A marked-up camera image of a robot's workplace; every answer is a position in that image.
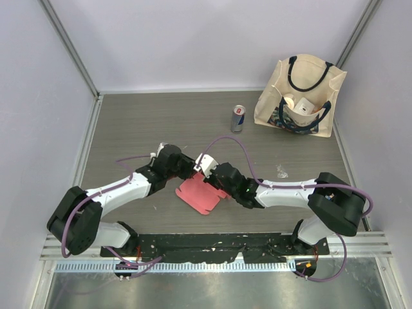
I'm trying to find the pink paper box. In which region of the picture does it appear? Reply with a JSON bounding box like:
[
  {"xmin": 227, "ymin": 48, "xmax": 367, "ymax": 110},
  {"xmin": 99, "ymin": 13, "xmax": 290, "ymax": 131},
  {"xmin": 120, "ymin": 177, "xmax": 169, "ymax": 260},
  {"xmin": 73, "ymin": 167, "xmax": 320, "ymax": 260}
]
[{"xmin": 175, "ymin": 173, "xmax": 230, "ymax": 215}]

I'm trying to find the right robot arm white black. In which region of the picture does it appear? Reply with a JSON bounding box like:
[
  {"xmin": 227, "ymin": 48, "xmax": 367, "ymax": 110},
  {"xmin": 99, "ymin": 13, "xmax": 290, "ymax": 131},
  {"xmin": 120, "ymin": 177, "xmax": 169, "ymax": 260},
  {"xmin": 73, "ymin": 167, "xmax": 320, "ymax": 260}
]
[{"xmin": 204, "ymin": 163, "xmax": 366, "ymax": 254}]

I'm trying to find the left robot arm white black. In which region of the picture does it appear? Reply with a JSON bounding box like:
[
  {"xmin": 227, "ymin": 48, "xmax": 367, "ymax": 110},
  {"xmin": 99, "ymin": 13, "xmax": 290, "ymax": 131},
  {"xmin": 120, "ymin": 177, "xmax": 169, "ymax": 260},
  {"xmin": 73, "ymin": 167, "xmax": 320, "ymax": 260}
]
[{"xmin": 46, "ymin": 144, "xmax": 196, "ymax": 258}]

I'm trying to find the white box in bag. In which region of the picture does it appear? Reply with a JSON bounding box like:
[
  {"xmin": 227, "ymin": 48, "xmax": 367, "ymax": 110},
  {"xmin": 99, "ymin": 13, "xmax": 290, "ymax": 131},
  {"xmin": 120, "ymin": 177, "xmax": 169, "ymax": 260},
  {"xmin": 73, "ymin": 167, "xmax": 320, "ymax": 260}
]
[{"xmin": 294, "ymin": 97, "xmax": 315, "ymax": 116}]

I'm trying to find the clear plastic wrapper scrap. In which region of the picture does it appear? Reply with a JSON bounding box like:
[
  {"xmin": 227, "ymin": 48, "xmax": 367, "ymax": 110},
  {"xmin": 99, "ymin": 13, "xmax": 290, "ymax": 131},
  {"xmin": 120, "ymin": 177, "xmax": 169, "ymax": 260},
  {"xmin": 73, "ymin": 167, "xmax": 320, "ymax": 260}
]
[{"xmin": 276, "ymin": 164, "xmax": 288, "ymax": 178}]

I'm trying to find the silver blue drink can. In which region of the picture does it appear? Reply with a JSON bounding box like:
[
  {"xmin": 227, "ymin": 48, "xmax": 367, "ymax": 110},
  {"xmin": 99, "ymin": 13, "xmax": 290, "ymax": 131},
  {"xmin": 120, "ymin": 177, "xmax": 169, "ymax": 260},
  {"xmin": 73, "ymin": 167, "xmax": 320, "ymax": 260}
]
[{"xmin": 230, "ymin": 105, "xmax": 245, "ymax": 133}]

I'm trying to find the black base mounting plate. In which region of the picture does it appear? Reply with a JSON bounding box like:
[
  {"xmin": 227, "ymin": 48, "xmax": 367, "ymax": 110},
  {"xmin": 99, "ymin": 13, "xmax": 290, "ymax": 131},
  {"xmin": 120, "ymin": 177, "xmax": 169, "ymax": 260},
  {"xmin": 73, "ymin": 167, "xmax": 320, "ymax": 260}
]
[{"xmin": 114, "ymin": 233, "xmax": 330, "ymax": 264}]

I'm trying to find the white tape roll in bag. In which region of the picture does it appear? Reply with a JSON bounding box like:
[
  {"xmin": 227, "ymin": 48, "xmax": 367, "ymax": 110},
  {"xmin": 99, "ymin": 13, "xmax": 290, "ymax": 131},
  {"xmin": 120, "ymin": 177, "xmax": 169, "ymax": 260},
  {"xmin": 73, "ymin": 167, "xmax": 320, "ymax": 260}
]
[{"xmin": 283, "ymin": 93, "xmax": 295, "ymax": 110}]

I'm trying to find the beige canvas tote bag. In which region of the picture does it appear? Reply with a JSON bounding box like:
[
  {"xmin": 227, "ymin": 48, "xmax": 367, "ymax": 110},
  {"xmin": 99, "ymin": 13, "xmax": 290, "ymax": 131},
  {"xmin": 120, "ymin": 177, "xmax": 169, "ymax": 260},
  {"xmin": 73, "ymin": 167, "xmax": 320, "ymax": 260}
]
[{"xmin": 254, "ymin": 54, "xmax": 347, "ymax": 138}]

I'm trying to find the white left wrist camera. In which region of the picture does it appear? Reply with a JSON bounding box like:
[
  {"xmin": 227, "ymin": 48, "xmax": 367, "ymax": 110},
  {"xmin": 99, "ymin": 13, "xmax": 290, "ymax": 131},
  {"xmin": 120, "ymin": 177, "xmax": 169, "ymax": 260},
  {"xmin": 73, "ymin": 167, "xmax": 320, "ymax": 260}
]
[{"xmin": 150, "ymin": 142, "xmax": 168, "ymax": 158}]

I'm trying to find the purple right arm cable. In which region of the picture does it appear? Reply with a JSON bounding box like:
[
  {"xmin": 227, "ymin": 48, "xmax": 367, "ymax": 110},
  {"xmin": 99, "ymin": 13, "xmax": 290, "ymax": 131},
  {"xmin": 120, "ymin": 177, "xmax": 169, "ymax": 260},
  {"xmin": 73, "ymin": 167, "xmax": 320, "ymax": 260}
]
[{"xmin": 201, "ymin": 135, "xmax": 375, "ymax": 284}]

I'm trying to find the grey slotted cable duct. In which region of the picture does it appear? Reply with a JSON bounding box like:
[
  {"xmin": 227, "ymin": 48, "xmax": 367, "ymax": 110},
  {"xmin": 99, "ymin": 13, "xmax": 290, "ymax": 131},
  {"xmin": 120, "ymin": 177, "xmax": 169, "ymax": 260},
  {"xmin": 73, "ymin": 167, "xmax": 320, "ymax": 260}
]
[{"xmin": 55, "ymin": 260, "xmax": 295, "ymax": 273}]

